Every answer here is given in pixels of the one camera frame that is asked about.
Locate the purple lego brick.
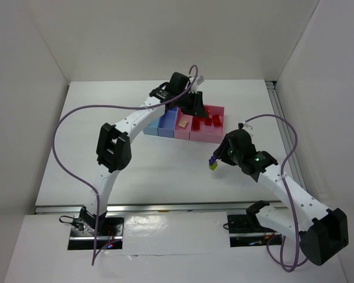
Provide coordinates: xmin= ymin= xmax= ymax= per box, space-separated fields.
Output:
xmin=208 ymin=156 xmax=217 ymax=165

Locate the small red lego brick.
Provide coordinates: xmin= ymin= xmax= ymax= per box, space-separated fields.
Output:
xmin=191 ymin=117 xmax=201 ymax=131

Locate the lime green lego brick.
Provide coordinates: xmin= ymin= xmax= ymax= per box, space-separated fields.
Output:
xmin=209 ymin=162 xmax=218 ymax=171

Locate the white lego brick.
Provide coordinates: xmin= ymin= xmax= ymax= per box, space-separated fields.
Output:
xmin=178 ymin=119 xmax=188 ymax=129

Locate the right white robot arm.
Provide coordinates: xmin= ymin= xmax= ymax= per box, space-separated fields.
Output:
xmin=209 ymin=129 xmax=349 ymax=266

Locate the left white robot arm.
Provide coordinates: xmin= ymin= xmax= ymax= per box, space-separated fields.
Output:
xmin=79 ymin=72 xmax=207 ymax=234

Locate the small pink bin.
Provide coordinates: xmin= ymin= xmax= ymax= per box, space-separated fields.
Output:
xmin=174 ymin=108 xmax=193 ymax=140

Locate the light blue bin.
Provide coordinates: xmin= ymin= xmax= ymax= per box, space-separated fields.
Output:
xmin=143 ymin=118 xmax=159 ymax=136

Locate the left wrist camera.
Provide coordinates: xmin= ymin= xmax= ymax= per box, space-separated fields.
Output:
xmin=189 ymin=75 xmax=204 ymax=86

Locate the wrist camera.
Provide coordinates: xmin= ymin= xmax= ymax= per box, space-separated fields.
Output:
xmin=189 ymin=75 xmax=204 ymax=86
xmin=238 ymin=122 xmax=253 ymax=131

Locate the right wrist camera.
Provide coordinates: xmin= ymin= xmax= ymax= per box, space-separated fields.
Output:
xmin=238 ymin=122 xmax=253 ymax=131

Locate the aluminium rail right side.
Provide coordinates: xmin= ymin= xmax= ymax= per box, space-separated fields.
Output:
xmin=264 ymin=81 xmax=307 ymax=190

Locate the aluminium rail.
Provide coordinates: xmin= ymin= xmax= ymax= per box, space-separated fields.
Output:
xmin=264 ymin=81 xmax=307 ymax=190
xmin=35 ymin=201 xmax=284 ymax=215

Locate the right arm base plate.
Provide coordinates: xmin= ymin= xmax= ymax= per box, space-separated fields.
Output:
xmin=223 ymin=214 xmax=281 ymax=248

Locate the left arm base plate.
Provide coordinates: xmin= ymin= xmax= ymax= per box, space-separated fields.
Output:
xmin=67 ymin=216 xmax=124 ymax=251

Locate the aluminium rail front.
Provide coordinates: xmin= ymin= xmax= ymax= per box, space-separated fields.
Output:
xmin=35 ymin=201 xmax=284 ymax=215

